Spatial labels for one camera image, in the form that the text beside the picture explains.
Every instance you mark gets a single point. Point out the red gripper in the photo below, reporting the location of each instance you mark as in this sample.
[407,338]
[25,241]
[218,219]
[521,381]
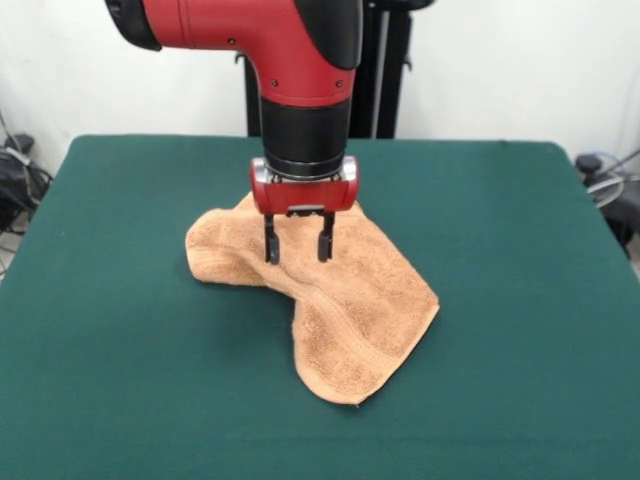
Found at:
[305,195]

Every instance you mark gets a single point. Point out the dark green table cloth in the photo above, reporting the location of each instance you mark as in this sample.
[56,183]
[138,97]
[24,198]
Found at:
[125,325]

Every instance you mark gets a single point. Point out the black wheeled stand base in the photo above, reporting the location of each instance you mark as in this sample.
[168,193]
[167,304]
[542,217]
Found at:
[620,210]

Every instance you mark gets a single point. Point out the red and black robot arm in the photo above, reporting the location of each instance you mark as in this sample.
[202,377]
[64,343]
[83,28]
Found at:
[300,75]

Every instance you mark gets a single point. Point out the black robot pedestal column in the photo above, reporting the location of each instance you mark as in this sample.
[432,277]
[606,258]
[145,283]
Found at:
[385,75]

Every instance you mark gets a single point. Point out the orange terry towel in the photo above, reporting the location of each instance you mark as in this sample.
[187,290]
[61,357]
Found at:
[360,310]

